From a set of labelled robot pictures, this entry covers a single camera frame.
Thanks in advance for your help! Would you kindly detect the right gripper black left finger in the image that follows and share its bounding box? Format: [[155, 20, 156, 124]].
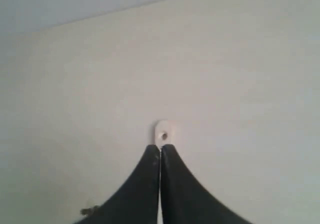
[[77, 144, 160, 224]]

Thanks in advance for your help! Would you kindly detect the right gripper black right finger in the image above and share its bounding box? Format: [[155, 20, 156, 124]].
[[160, 144, 249, 224]]

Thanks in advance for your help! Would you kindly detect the white paint brush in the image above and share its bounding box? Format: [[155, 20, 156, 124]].
[[154, 119, 176, 148]]

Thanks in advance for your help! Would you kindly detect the pile of brown beans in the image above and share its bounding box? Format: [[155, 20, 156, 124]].
[[80, 205, 100, 217]]

